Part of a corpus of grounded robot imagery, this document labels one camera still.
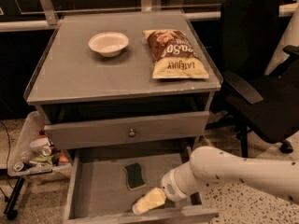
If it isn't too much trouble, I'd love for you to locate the brown yellow chip bag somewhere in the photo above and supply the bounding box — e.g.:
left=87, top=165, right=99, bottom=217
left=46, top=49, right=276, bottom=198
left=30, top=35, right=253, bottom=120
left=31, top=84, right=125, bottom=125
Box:
left=143, top=29, right=209, bottom=79

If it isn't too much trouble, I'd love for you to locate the white cup in bin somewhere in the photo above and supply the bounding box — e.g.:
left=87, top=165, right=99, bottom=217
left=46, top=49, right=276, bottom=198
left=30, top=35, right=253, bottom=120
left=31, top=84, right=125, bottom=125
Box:
left=29, top=137, right=50, bottom=153

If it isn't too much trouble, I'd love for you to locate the round metal drawer knob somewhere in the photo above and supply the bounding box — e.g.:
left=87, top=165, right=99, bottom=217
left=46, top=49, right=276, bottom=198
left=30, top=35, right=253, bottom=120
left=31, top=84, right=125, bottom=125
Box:
left=128, top=129, right=135, bottom=137

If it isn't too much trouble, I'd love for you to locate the clear plastic bin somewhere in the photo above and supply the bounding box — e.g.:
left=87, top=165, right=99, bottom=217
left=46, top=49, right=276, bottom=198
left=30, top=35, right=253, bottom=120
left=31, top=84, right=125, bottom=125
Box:
left=7, top=111, right=72, bottom=182

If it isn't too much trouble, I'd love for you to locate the grey top drawer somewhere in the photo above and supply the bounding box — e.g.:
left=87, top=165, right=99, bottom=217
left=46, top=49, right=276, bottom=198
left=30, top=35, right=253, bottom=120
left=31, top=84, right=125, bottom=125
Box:
left=45, top=111, right=209, bottom=149

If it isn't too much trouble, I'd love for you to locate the metal can in bin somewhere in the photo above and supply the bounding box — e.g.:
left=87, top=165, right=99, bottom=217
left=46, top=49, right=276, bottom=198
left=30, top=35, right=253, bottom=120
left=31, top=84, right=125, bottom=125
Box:
left=13, top=161, right=25, bottom=172

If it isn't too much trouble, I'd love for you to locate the grey open middle drawer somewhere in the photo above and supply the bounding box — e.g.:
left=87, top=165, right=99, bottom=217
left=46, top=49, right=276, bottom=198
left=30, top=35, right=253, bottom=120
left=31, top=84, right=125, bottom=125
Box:
left=64, top=141, right=218, bottom=224

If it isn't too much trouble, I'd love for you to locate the grey drawer cabinet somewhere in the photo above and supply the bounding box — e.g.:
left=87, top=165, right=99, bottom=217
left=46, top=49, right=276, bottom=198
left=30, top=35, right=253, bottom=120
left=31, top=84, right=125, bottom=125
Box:
left=23, top=9, right=224, bottom=224

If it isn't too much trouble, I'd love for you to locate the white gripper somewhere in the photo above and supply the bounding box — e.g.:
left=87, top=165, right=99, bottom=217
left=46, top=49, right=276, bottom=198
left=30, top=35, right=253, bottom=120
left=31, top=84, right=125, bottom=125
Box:
left=132, top=169, right=187, bottom=215

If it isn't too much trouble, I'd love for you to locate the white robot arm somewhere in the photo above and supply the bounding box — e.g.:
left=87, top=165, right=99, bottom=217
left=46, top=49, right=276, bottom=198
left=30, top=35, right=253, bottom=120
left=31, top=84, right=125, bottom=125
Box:
left=132, top=45, right=299, bottom=215

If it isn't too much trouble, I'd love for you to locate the black stand with wheel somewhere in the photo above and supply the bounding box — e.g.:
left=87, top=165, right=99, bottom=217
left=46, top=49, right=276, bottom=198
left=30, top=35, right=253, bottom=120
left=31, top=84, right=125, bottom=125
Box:
left=4, top=177, right=25, bottom=220

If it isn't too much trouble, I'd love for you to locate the silver railing bar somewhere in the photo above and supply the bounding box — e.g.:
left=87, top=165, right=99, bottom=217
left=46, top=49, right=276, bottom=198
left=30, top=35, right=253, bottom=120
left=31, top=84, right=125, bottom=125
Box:
left=0, top=0, right=299, bottom=33

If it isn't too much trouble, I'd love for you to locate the black office chair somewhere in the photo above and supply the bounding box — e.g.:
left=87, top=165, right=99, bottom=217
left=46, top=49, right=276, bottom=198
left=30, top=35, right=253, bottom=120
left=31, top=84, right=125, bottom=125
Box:
left=207, top=0, right=299, bottom=157

